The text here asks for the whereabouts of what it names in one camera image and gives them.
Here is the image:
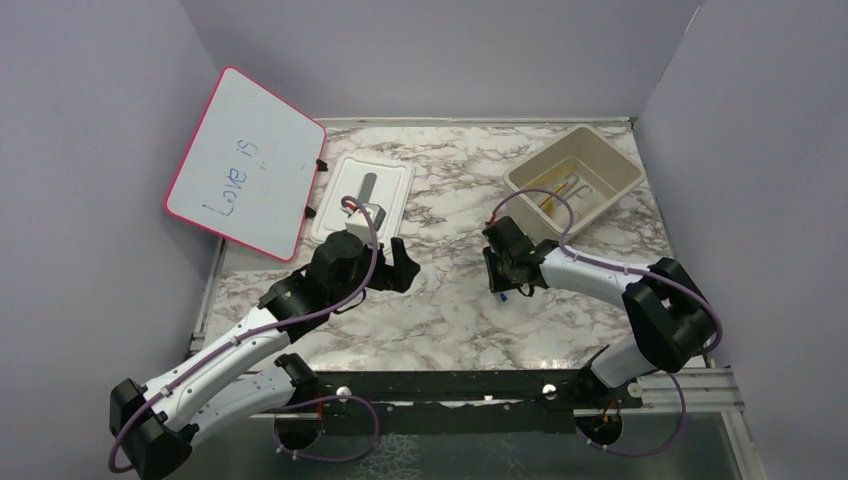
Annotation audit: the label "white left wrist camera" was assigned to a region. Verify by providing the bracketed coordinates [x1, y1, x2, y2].
[342, 202, 386, 246]

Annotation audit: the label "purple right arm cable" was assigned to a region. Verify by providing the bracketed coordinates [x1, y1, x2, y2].
[488, 188, 723, 460]

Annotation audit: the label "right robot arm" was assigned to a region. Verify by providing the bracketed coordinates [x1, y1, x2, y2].
[483, 217, 721, 407]

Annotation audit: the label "beige plastic bin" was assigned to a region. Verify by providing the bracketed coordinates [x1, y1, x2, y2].
[502, 124, 646, 242]

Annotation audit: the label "white plastic bin lid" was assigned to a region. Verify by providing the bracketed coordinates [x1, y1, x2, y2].
[309, 157, 414, 243]

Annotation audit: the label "yellow rubber tubing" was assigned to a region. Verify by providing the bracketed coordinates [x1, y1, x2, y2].
[524, 165, 584, 216]

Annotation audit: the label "pink framed whiteboard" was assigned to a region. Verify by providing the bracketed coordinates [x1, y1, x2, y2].
[164, 67, 327, 261]

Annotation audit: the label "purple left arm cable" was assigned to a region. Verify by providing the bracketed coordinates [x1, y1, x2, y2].
[107, 195, 382, 475]

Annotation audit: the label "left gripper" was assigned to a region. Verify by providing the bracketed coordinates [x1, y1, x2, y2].
[329, 232, 420, 307]

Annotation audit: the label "metal crucible tongs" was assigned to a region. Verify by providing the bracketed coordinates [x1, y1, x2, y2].
[558, 179, 597, 215]

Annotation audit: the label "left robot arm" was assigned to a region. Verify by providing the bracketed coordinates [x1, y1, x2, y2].
[107, 231, 421, 479]

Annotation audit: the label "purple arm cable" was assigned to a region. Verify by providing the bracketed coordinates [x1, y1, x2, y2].
[488, 188, 723, 460]
[107, 195, 382, 475]

